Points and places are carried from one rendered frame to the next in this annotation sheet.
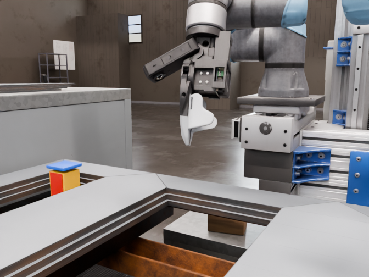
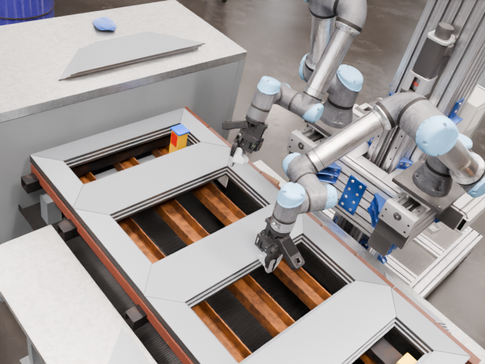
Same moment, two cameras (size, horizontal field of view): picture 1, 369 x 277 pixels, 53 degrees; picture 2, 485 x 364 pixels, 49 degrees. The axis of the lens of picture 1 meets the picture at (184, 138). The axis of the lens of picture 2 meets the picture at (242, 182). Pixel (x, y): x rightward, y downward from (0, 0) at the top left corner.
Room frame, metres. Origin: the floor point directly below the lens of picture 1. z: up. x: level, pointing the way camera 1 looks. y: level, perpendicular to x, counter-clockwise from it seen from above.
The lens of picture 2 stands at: (-0.87, -0.31, 2.23)
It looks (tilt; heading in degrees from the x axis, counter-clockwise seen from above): 40 degrees down; 9
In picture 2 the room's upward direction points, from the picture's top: 15 degrees clockwise
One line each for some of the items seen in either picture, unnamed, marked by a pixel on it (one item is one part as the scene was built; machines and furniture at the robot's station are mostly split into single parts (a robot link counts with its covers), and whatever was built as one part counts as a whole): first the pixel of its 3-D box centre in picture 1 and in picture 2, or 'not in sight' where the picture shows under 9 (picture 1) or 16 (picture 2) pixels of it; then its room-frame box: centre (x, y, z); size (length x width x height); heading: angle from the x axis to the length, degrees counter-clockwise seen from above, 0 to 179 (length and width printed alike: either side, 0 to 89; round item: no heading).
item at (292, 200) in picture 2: not in sight; (289, 202); (0.32, -0.27, 1.21); 0.09 x 0.08 x 0.11; 132
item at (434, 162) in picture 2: not in sight; (450, 152); (0.91, -0.75, 1.20); 0.13 x 0.12 x 0.14; 42
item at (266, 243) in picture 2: not in sight; (274, 237); (0.32, -0.26, 1.05); 0.09 x 0.08 x 0.12; 61
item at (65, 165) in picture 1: (64, 168); (180, 131); (0.88, 0.30, 0.88); 0.06 x 0.06 x 0.02; 61
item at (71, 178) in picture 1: (66, 206); (177, 149); (0.88, 0.30, 0.78); 0.05 x 0.05 x 0.19; 61
